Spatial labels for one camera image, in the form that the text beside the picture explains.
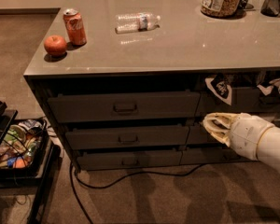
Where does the orange soda can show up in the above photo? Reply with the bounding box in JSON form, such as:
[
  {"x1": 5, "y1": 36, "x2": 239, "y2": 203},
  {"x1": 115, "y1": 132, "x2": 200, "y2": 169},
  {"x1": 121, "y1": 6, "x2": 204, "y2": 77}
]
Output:
[{"x1": 63, "y1": 8, "x2": 87, "y2": 46}]

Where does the black tray cart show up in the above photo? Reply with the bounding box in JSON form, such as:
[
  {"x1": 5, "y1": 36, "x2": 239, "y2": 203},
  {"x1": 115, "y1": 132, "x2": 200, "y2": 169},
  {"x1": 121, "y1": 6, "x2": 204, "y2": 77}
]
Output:
[{"x1": 0, "y1": 101, "x2": 61, "y2": 224}]

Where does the black floor cable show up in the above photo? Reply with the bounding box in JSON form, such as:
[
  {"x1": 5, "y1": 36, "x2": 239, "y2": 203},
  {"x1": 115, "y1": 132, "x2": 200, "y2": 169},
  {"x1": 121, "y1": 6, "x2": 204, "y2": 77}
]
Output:
[{"x1": 68, "y1": 161, "x2": 209, "y2": 224}]

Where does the grey top drawer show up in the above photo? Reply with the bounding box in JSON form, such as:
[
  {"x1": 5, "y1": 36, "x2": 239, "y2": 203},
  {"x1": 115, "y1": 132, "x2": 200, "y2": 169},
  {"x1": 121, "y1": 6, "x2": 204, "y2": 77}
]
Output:
[{"x1": 48, "y1": 91, "x2": 200, "y2": 123}]

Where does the red apple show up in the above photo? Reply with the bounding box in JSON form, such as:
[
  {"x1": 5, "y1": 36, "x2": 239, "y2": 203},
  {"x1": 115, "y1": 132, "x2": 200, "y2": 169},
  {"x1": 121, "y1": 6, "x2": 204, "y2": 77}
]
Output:
[{"x1": 44, "y1": 35, "x2": 67, "y2": 57}]

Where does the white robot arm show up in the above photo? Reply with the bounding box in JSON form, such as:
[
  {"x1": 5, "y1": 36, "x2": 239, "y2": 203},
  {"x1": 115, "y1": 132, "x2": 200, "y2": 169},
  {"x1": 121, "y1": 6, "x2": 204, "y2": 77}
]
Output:
[{"x1": 203, "y1": 113, "x2": 280, "y2": 174}]

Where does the grey middle drawer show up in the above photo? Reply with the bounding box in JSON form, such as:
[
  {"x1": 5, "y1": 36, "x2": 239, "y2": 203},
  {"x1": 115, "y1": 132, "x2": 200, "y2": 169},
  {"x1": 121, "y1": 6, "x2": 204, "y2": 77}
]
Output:
[{"x1": 65, "y1": 125, "x2": 189, "y2": 150}]

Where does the black bin of snacks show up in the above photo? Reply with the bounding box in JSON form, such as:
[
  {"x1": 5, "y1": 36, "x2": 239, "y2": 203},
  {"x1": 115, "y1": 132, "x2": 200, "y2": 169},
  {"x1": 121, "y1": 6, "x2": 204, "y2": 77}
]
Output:
[{"x1": 0, "y1": 119, "x2": 49, "y2": 178}]

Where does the grey counter cabinet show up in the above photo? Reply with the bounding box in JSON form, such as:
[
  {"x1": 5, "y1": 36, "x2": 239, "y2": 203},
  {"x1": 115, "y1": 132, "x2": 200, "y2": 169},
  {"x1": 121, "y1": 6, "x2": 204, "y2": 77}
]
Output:
[{"x1": 24, "y1": 0, "x2": 280, "y2": 170}]

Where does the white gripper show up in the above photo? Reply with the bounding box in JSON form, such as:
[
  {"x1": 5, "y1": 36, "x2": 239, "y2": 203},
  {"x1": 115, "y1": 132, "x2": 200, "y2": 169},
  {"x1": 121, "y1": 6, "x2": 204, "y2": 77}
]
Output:
[{"x1": 203, "y1": 112, "x2": 274, "y2": 161}]

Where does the clear plastic water bottle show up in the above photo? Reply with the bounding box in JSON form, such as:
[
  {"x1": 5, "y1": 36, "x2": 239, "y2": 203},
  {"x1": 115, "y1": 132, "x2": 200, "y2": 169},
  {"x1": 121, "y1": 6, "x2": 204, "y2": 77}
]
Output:
[{"x1": 115, "y1": 12, "x2": 161, "y2": 34}]

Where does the grey bottom drawer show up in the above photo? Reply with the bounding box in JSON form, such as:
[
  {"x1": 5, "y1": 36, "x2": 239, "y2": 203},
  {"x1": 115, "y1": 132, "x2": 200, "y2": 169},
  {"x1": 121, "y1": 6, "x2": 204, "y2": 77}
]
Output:
[{"x1": 77, "y1": 149, "x2": 182, "y2": 170}]

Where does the grey drawer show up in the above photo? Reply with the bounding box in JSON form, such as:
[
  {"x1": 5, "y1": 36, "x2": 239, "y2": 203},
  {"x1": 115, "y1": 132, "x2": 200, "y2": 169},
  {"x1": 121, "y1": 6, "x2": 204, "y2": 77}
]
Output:
[
  {"x1": 77, "y1": 149, "x2": 182, "y2": 170},
  {"x1": 48, "y1": 91, "x2": 200, "y2": 123},
  {"x1": 65, "y1": 125, "x2": 189, "y2": 150}
]

